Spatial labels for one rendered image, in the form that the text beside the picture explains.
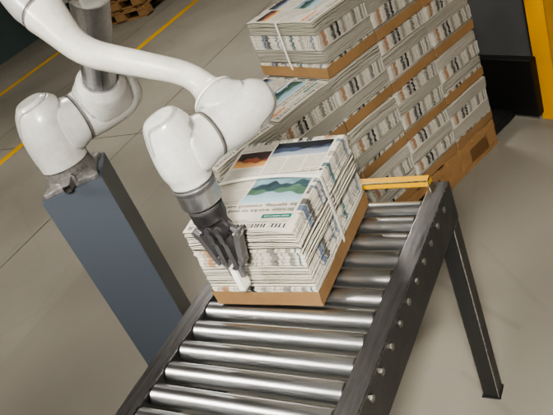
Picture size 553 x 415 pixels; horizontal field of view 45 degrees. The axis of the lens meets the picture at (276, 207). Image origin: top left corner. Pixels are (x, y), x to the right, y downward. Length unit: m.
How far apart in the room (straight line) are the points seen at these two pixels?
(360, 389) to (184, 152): 0.56
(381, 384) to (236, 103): 0.62
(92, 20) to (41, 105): 0.39
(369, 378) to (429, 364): 1.09
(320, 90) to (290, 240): 1.15
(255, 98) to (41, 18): 0.49
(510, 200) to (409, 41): 0.81
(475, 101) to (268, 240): 1.97
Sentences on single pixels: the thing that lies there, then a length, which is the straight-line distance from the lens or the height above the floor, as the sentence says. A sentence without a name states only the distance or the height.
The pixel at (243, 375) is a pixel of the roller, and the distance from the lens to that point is 1.46.
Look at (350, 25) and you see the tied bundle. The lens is 2.59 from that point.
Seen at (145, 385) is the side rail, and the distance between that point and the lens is 1.58.
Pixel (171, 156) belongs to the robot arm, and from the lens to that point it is 1.28.
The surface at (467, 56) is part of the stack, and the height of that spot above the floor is 0.51.
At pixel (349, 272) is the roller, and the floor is 0.80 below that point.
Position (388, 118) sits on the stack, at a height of 0.53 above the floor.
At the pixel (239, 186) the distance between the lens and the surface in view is 1.61.
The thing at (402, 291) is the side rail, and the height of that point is 0.80.
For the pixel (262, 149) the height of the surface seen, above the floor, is 1.03.
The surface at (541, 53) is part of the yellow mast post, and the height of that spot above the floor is 0.36.
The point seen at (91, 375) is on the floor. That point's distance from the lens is 3.10.
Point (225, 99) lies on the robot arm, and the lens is 1.34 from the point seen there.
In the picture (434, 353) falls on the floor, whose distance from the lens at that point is 2.45.
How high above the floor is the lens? 1.77
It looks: 30 degrees down
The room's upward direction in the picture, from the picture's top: 24 degrees counter-clockwise
